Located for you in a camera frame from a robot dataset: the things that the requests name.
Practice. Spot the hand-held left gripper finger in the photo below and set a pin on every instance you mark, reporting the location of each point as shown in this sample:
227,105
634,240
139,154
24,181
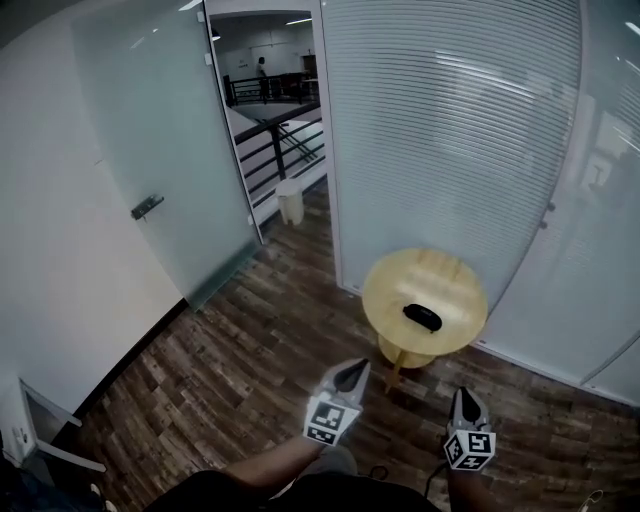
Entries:
362,384
346,376

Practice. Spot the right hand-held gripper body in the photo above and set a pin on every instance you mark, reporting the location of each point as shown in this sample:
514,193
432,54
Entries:
470,447

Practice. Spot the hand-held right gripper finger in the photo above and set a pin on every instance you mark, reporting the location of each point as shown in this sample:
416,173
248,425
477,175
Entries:
475,407
457,407

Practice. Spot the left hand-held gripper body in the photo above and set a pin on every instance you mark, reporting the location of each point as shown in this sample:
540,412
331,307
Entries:
327,417

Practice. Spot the black glasses case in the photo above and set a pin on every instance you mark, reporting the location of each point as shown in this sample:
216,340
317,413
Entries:
422,317

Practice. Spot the person's left forearm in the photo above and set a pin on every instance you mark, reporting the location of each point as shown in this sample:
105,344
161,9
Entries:
272,467

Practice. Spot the person's right forearm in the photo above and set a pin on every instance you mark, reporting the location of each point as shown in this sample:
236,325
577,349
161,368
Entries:
467,492

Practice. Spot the person's grey trousers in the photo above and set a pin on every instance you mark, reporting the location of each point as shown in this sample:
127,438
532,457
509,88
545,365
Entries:
336,460

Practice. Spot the person's black shirt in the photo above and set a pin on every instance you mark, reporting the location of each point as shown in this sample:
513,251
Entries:
300,495

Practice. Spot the round wooden table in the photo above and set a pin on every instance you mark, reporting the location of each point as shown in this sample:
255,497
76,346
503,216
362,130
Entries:
425,280

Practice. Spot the glass door hinge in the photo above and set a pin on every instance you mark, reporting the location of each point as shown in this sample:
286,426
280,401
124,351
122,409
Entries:
547,215

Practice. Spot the black metal railing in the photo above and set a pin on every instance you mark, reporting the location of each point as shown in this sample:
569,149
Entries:
272,89
280,150

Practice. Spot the white framed board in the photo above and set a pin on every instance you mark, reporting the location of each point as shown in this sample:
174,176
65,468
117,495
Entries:
50,430

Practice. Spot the frosted glass door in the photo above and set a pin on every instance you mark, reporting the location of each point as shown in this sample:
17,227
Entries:
165,150

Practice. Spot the white wall socket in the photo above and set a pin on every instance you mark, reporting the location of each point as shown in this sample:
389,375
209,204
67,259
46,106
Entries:
20,435

